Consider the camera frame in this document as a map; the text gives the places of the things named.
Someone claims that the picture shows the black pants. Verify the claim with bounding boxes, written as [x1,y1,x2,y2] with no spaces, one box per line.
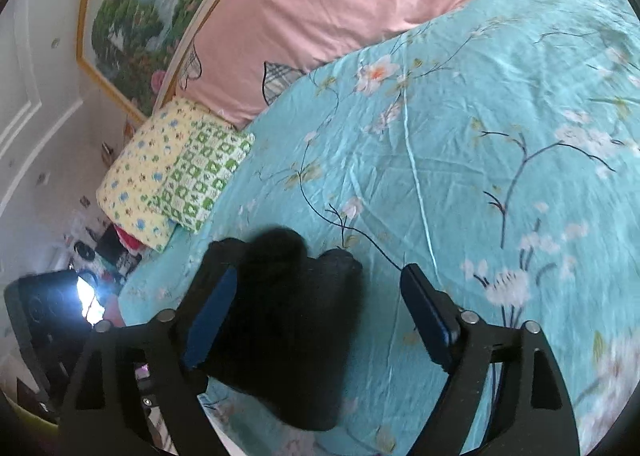
[201,227,363,431]

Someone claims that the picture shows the red fluffy cloth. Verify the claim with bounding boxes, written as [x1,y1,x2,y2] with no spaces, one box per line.
[114,226,146,255]

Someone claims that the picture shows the yellow cartoon print pillow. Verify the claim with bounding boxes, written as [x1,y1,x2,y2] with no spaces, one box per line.
[96,98,212,252]

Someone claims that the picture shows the green checkered pillow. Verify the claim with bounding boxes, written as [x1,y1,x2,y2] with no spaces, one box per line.
[149,120,255,233]

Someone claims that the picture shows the light blue floral bedsheet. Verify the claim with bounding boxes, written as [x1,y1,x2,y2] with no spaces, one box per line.
[119,0,639,455]

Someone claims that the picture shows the framed landscape painting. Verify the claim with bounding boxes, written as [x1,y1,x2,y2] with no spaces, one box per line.
[76,0,220,122]

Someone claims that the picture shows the pink quilt with plaid hearts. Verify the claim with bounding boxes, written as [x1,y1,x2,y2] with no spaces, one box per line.
[174,0,601,131]

